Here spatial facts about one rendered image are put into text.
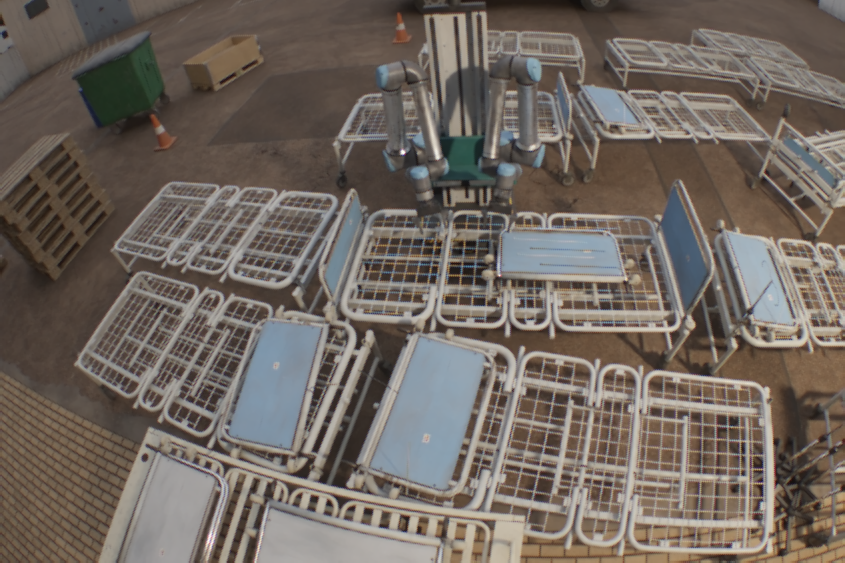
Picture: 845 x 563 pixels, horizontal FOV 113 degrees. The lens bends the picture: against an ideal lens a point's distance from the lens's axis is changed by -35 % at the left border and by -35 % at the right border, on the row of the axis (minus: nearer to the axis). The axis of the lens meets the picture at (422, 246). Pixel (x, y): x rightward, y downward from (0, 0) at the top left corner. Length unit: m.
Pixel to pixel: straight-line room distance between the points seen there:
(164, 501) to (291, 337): 1.09
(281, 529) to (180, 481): 0.56
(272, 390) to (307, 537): 0.79
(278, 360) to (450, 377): 0.89
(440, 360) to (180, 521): 1.45
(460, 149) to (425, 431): 1.74
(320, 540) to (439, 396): 0.83
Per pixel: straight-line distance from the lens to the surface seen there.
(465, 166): 2.84
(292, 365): 2.25
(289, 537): 1.86
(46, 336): 4.87
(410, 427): 1.94
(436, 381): 2.02
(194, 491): 2.12
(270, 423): 2.15
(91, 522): 3.47
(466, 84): 2.66
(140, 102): 7.64
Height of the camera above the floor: 2.38
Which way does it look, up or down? 46 degrees down
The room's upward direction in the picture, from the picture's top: 9 degrees counter-clockwise
